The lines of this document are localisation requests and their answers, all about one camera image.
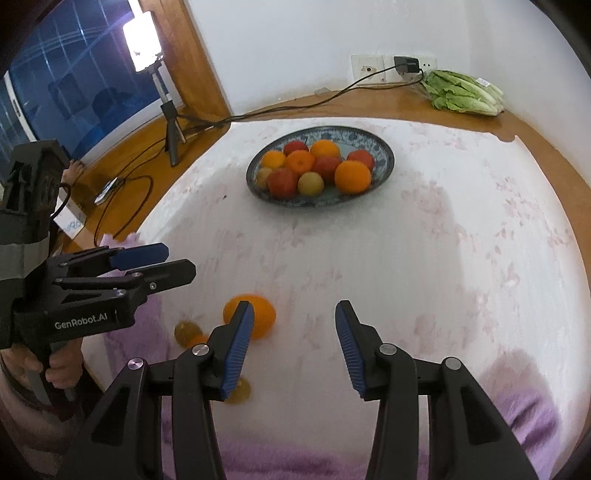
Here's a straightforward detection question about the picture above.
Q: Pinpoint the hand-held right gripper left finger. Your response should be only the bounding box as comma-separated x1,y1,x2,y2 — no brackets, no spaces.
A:
55,300,256,480

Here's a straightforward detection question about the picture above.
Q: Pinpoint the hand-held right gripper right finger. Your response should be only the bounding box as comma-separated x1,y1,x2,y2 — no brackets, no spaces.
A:
335,300,539,480

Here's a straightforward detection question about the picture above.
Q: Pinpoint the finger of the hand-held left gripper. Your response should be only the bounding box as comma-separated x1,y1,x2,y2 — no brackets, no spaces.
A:
53,258,197,302
60,243,169,278

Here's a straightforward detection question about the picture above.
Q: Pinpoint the large red apple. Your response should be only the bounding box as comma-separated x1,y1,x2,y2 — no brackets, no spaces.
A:
268,167,300,199

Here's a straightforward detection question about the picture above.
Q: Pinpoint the orange tangerine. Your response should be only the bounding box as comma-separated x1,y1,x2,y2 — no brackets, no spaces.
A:
285,150,317,175

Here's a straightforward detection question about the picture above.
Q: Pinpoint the dark red apple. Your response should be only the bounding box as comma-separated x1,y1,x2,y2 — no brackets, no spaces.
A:
312,156,342,182

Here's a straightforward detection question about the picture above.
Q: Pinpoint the reddish tangerine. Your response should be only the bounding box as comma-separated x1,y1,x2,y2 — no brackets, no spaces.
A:
346,149,376,171

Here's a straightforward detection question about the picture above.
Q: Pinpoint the blue patterned porcelain plate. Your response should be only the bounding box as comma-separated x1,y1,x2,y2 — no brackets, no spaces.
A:
246,127,396,208

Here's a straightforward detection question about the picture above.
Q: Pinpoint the person's left hand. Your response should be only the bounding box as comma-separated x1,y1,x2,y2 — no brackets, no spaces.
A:
9,339,84,403

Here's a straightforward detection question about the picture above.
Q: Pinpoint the small silver device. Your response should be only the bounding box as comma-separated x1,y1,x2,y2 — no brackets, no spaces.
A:
93,178,122,205

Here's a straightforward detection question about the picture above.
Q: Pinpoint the small white box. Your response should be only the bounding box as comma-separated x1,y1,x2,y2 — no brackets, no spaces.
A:
53,203,88,239

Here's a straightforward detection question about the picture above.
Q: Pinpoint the white floral tablecloth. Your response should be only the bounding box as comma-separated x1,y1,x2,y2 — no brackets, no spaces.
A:
99,117,580,480

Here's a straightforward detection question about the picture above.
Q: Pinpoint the purple fuzzy cloth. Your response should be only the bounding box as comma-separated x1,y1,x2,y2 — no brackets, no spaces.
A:
99,233,561,480

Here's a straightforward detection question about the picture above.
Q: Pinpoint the small grey tripod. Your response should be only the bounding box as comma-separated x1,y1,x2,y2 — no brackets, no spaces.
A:
150,55,188,167

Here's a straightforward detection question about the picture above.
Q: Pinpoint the dark window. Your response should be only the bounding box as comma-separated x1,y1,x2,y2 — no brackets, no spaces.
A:
0,0,171,162

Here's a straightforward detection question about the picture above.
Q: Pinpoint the bright led light panel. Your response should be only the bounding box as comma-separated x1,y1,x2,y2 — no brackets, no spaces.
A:
122,10,163,72

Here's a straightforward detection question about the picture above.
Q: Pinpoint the napa cabbage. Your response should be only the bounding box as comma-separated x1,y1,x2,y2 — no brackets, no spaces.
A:
420,69,505,116

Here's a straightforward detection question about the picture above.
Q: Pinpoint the black power adapter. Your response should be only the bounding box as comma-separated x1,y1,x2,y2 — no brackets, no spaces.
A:
393,55,422,77

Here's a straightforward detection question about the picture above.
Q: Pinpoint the looped black cable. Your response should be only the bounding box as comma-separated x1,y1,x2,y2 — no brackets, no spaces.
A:
95,175,154,245

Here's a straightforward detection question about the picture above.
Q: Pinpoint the black power cable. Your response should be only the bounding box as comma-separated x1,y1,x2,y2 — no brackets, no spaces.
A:
185,69,426,134

